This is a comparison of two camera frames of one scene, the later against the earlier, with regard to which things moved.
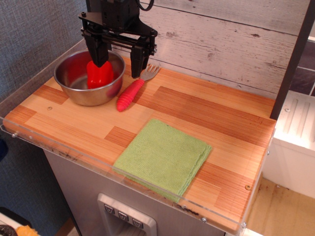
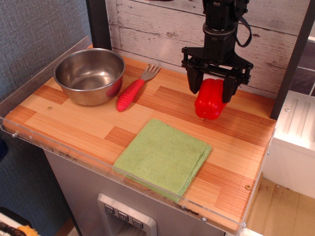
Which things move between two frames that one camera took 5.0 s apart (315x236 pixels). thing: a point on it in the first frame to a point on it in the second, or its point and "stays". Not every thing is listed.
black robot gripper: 118,22 to 218,57
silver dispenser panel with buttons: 119,219 stays
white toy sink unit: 291,160 stays
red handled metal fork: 128,96 stays
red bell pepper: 98,76 to 209,103
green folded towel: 162,159 stays
